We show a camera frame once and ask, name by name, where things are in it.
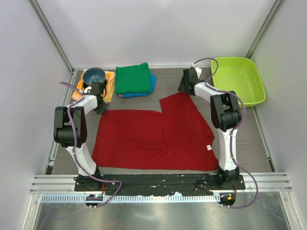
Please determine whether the lime green plastic tub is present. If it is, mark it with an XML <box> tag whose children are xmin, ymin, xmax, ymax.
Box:
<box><xmin>211</xmin><ymin>57</ymin><xmax>266</xmax><ymax>107</ymax></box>

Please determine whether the red t-shirt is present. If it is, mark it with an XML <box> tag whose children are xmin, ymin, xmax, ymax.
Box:
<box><xmin>92</xmin><ymin>92</ymin><xmax>218</xmax><ymax>171</ymax></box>

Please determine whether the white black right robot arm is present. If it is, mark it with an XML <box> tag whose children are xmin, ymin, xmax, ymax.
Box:
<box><xmin>178</xmin><ymin>67</ymin><xmax>242</xmax><ymax>189</ymax></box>

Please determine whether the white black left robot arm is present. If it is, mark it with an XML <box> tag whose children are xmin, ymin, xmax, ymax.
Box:
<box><xmin>53</xmin><ymin>82</ymin><xmax>107</xmax><ymax>191</ymax></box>

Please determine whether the black saucer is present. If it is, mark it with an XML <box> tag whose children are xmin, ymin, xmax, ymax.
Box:
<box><xmin>83</xmin><ymin>80</ymin><xmax>106</xmax><ymax>91</ymax></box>

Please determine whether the blue ceramic bowl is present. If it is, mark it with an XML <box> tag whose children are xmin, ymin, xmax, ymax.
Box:
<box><xmin>83</xmin><ymin>68</ymin><xmax>106</xmax><ymax>85</ymax></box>

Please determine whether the orange checkered cloth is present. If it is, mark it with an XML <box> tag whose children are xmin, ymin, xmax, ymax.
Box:
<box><xmin>77</xmin><ymin>69</ymin><xmax>115</xmax><ymax>103</ymax></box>

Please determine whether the blue folded t-shirt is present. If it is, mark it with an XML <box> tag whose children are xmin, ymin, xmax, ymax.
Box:
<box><xmin>118</xmin><ymin>73</ymin><xmax>157</xmax><ymax>98</ymax></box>

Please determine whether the green folded t-shirt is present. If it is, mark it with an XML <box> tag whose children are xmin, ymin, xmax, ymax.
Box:
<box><xmin>115</xmin><ymin>62</ymin><xmax>151</xmax><ymax>94</ymax></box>

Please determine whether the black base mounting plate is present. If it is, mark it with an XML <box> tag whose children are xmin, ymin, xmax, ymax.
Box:
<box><xmin>73</xmin><ymin>173</ymin><xmax>246</xmax><ymax>196</ymax></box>

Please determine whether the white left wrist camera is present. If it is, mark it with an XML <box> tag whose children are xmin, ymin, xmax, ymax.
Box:
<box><xmin>83</xmin><ymin>86</ymin><xmax>92</xmax><ymax>95</ymax></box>

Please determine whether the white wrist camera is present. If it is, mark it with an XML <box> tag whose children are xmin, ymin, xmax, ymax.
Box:
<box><xmin>83</xmin><ymin>86</ymin><xmax>92</xmax><ymax>95</ymax></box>
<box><xmin>191</xmin><ymin>63</ymin><xmax>202</xmax><ymax>79</ymax></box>

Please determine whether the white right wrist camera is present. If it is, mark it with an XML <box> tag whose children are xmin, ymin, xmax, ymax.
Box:
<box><xmin>191</xmin><ymin>63</ymin><xmax>202</xmax><ymax>79</ymax></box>

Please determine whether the white slotted cable duct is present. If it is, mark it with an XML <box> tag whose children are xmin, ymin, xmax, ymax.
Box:
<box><xmin>41</xmin><ymin>193</ymin><xmax>220</xmax><ymax>204</ymax></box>

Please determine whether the left aluminium frame post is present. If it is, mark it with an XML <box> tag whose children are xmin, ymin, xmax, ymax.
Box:
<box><xmin>28</xmin><ymin>0</ymin><xmax>74</xmax><ymax>73</ymax></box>

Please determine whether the aluminium frame post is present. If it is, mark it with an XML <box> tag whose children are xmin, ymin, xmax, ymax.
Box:
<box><xmin>28</xmin><ymin>0</ymin><xmax>74</xmax><ymax>73</ymax></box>
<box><xmin>245</xmin><ymin>0</ymin><xmax>285</xmax><ymax>59</ymax></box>

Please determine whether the right aluminium frame post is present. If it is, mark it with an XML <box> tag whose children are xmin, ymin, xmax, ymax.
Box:
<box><xmin>245</xmin><ymin>0</ymin><xmax>285</xmax><ymax>59</ymax></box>

